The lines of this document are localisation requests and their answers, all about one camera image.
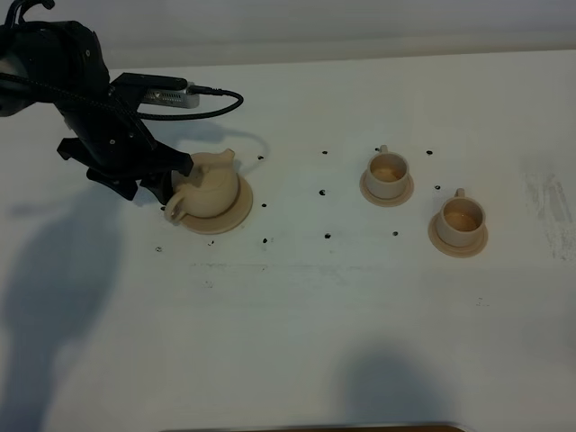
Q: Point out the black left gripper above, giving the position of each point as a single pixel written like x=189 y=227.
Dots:
x=64 y=61

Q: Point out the beige teapot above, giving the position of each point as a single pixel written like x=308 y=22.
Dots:
x=208 y=191

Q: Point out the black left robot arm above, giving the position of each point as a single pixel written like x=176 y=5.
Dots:
x=16 y=93

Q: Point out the beige teapot saucer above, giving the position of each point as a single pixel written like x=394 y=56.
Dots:
x=228 y=220

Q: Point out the beige rear cup saucer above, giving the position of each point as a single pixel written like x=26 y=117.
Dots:
x=383 y=194

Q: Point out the beige cup saucer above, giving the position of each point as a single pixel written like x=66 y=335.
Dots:
x=383 y=194
x=460 y=252

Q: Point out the beige rear teacup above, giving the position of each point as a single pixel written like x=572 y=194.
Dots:
x=388 y=167

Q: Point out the beige teacup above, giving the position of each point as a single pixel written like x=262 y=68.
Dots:
x=388 y=167
x=461 y=221

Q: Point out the beige front cup saucer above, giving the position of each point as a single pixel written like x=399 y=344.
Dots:
x=460 y=252

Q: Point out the beige front teacup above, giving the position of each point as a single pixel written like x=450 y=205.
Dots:
x=461 y=221

